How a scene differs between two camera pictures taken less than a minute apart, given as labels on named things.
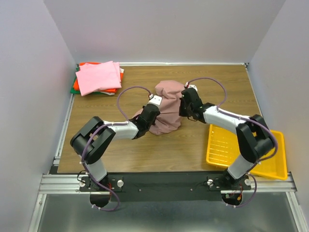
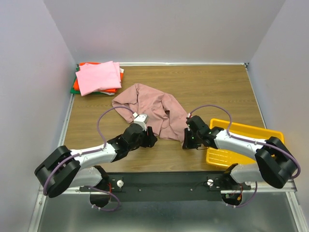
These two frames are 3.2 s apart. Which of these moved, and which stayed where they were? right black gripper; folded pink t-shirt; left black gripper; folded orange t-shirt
Moved: left black gripper; right black gripper
Stayed: folded pink t-shirt; folded orange t-shirt
